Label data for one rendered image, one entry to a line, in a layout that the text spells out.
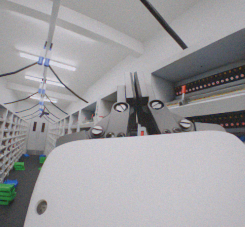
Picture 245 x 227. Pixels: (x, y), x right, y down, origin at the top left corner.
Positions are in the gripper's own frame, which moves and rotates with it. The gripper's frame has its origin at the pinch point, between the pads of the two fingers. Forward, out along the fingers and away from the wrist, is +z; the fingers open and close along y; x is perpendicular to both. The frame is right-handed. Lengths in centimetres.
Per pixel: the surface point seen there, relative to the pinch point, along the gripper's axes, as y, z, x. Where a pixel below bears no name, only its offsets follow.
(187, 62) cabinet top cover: 29, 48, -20
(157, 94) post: 17, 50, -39
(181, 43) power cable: 26, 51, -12
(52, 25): -71, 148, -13
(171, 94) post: 27, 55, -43
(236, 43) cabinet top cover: 42, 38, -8
